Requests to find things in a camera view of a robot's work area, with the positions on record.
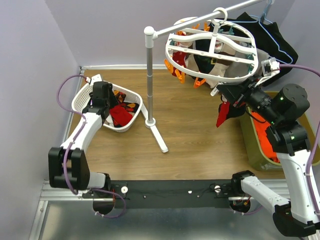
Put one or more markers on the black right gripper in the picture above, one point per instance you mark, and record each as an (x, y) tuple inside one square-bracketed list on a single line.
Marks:
[(234, 91)]

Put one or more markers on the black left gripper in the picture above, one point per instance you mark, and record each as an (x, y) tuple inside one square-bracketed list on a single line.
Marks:
[(114, 102)]

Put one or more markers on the white clothes peg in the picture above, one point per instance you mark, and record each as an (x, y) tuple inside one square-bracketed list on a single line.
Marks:
[(214, 91)]

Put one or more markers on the red black santa sock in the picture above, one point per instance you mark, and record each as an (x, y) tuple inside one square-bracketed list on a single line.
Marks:
[(223, 111)]

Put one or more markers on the white round sock hanger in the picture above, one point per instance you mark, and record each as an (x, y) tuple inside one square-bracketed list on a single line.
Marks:
[(214, 30)]

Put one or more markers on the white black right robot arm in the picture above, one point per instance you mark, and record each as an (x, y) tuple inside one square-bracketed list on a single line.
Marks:
[(298, 216)]

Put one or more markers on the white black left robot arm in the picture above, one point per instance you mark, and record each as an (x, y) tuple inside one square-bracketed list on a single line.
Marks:
[(67, 164)]

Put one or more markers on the socks pile in basket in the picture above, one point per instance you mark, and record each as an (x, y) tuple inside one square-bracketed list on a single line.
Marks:
[(123, 113)]

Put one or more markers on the grey hanging garment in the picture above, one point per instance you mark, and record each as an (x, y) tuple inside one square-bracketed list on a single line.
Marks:
[(260, 60)]

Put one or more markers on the white perforated basket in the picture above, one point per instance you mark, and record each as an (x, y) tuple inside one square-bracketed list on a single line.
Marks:
[(82, 98)]

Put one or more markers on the navy santa sock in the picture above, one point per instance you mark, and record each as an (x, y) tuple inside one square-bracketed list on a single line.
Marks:
[(203, 62)]

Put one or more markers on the orange cloth in bin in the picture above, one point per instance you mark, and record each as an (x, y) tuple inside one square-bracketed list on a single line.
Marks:
[(260, 125)]

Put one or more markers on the cream brown striped sock back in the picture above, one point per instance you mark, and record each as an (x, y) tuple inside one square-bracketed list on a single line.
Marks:
[(190, 62)]

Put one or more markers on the black hanging garment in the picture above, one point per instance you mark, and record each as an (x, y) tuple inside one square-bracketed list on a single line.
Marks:
[(268, 38)]

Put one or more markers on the green plastic bin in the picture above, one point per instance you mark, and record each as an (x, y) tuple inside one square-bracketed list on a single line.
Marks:
[(285, 134)]

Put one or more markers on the silver drying rack stand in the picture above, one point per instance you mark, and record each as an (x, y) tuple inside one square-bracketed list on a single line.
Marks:
[(159, 79)]

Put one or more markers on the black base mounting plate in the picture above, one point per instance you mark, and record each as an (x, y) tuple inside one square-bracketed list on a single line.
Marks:
[(176, 194)]

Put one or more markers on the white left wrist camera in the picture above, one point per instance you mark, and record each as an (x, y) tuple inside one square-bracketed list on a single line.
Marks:
[(94, 79)]

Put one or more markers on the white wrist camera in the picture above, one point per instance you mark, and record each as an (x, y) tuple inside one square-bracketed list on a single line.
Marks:
[(94, 79), (270, 68)]

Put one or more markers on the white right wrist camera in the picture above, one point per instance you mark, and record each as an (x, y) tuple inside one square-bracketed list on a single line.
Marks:
[(270, 68)]

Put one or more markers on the light blue wire hanger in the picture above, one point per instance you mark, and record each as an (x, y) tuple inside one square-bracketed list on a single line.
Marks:
[(263, 17)]

